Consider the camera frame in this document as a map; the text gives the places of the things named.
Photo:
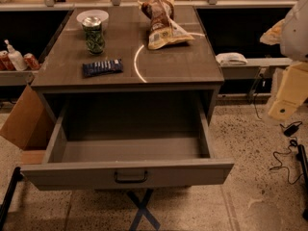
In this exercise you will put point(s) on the white bowl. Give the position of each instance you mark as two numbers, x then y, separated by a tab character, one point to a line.
102	15

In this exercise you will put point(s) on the blue snack bar wrapper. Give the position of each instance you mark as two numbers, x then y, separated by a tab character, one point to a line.
102	68

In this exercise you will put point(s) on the brown chip bag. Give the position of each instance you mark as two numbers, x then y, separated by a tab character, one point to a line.
163	29

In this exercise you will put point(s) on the black stand right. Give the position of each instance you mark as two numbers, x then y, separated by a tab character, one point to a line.
302	157

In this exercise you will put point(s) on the red soda can at edge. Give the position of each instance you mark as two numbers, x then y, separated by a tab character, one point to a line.
5	62

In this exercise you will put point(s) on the white pump bottle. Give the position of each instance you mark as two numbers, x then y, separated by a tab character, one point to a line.
15	57

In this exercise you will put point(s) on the open grey top drawer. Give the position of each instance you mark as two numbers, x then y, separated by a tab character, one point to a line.
142	143

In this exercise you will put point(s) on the grey cabinet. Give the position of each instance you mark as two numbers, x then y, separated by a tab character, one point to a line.
147	74

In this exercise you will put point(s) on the white folded cloth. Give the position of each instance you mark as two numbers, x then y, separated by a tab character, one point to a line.
231	58

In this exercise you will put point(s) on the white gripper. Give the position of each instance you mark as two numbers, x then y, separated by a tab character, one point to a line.
295	38

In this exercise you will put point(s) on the brown cardboard box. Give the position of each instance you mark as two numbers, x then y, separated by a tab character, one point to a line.
28	126

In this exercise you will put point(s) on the black chair leg left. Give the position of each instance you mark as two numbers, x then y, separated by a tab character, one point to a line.
5	205

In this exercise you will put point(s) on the green soda can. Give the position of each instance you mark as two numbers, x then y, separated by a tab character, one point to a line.
92	27

